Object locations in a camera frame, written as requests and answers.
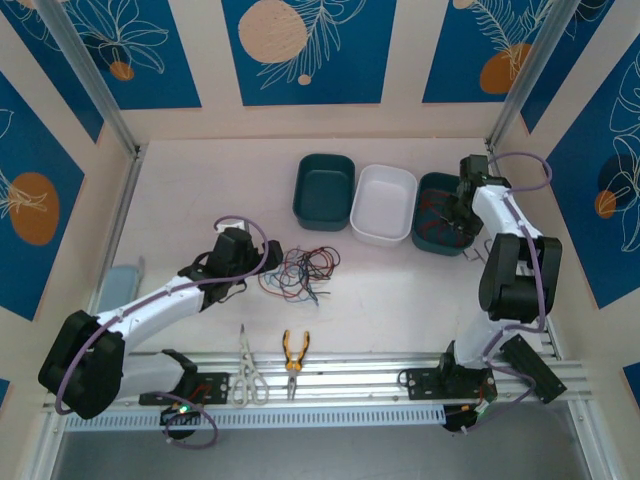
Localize thin red cable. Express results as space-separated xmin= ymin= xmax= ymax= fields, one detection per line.
xmin=418 ymin=187 xmax=474 ymax=247
xmin=258 ymin=244 xmax=342 ymax=301

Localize thin blue cable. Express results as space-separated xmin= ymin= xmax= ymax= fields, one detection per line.
xmin=264 ymin=247 xmax=324 ymax=307

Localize dark teal plastic bin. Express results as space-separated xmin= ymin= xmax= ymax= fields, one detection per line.
xmin=410 ymin=172 xmax=484 ymax=257
xmin=292 ymin=153 xmax=357 ymax=232

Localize white plastic bin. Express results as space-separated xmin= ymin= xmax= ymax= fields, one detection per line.
xmin=349 ymin=164 xmax=419 ymax=246

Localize light blue pouch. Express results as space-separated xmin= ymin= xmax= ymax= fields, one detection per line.
xmin=97 ymin=257 xmax=146 ymax=314

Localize yellow and black pliers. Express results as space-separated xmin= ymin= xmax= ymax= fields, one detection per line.
xmin=282 ymin=328 xmax=311 ymax=401

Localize black controller board with LED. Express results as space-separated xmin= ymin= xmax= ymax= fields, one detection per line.
xmin=159 ymin=402 xmax=201 ymax=427
xmin=443 ymin=403 xmax=496 ymax=434

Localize black rectangular box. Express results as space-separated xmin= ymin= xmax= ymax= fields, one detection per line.
xmin=499 ymin=333 xmax=569 ymax=405

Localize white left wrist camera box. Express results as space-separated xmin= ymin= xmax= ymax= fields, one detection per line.
xmin=213 ymin=217 xmax=250 ymax=235

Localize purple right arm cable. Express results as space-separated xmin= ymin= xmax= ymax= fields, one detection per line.
xmin=452 ymin=151 xmax=555 ymax=435

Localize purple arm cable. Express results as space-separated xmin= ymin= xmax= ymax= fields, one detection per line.
xmin=54 ymin=214 xmax=284 ymax=447
xmin=452 ymin=151 xmax=555 ymax=435

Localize white handled scissors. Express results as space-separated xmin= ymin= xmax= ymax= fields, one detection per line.
xmin=229 ymin=323 xmax=270 ymax=407

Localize aluminium corner post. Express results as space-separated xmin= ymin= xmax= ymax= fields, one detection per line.
xmin=487 ymin=0 xmax=584 ymax=151
xmin=37 ymin=0 xmax=146 ymax=159

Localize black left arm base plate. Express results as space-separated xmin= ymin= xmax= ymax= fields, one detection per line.
xmin=138 ymin=370 xmax=231 ymax=406

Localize aluminium rail frame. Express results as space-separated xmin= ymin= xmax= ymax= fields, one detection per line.
xmin=42 ymin=349 xmax=601 ymax=416

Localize white slotted cable duct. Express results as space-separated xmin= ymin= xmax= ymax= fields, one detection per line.
xmin=64 ymin=405 xmax=446 ymax=432

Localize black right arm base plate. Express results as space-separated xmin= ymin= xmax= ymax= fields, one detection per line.
xmin=402 ymin=367 xmax=499 ymax=401

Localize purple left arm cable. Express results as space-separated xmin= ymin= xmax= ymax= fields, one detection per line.
xmin=54 ymin=214 xmax=284 ymax=447

